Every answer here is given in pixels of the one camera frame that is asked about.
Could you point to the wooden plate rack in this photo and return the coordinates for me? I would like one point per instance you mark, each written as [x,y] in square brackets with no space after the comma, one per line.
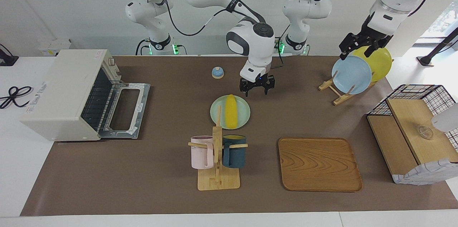
[340,100]

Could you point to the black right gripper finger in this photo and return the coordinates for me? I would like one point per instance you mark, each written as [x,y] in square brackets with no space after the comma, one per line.
[244,90]
[269,87]

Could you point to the brown wooden tray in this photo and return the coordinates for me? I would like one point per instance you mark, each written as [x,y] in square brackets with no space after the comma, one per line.
[318,166]

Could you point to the yellow plate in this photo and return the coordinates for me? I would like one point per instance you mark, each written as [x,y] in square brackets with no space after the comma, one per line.
[381,60]

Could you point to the mint green plate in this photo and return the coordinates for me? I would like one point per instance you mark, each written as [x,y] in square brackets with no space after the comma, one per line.
[244,112]

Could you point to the silver oven knob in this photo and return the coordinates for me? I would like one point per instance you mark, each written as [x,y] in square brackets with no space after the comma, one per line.
[112,61]
[117,73]

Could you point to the pink mug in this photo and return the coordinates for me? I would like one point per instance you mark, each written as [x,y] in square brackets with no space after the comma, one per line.
[200,155]

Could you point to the cream toaster oven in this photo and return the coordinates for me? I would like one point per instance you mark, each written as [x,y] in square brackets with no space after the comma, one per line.
[61,94]

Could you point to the black tripod leg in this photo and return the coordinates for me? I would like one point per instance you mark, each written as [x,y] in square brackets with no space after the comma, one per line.
[438,46]

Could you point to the small clear glass piece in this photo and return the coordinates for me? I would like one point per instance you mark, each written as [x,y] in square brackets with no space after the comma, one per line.
[425,133]

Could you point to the black stand base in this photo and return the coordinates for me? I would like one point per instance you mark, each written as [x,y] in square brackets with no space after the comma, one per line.
[8,59]

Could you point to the brown table mat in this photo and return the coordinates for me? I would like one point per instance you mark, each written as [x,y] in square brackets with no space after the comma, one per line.
[161,177]

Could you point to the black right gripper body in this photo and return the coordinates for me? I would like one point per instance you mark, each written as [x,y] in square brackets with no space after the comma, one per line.
[257,82]

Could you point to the yellow corn cob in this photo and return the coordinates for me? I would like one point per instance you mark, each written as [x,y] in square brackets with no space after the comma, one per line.
[231,112]

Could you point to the blue jar with wooden knob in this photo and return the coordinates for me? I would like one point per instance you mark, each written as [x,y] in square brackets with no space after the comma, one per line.
[218,72]

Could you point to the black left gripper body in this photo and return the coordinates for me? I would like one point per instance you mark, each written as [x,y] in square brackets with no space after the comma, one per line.
[368,40]

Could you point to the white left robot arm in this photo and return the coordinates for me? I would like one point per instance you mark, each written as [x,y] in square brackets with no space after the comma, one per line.
[307,9]

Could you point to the light blue plate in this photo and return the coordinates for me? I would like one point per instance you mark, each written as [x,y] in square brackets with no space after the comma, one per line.
[352,77]

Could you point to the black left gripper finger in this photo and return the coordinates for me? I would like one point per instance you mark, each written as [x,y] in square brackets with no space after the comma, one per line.
[369,50]
[345,52]

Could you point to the dark blue mug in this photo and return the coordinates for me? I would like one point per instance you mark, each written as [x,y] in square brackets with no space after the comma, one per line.
[234,155]

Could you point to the glass oven door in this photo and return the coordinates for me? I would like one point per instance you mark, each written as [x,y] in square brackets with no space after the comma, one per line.
[121,134]

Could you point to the white wall socket box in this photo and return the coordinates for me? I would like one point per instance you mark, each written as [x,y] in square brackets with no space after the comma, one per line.
[53,47]

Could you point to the white blurred rounded object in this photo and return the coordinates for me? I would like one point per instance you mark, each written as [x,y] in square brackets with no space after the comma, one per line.
[445,118]

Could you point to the wooden mug tree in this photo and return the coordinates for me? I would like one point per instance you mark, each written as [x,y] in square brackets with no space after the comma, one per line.
[218,182]

